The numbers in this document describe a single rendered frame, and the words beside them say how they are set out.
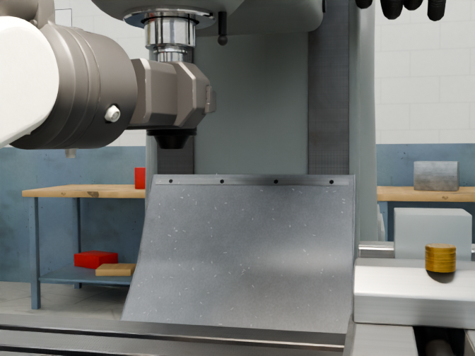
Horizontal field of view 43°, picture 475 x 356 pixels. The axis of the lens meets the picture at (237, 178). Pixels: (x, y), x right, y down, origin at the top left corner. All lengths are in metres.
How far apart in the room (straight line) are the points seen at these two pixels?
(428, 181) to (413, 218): 3.72
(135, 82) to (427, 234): 0.26
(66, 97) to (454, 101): 4.46
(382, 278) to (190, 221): 0.49
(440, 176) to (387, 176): 0.62
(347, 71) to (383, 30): 3.91
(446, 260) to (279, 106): 0.51
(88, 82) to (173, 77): 0.10
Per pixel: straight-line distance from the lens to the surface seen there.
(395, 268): 0.48
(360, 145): 0.92
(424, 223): 0.52
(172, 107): 0.49
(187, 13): 0.54
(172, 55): 0.56
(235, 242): 0.89
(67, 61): 0.41
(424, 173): 4.24
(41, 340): 0.69
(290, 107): 0.92
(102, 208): 5.25
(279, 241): 0.88
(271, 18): 0.74
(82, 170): 5.31
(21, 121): 0.35
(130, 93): 0.45
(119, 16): 0.59
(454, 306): 0.47
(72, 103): 0.40
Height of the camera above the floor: 1.19
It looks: 3 degrees down
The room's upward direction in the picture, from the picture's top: straight up
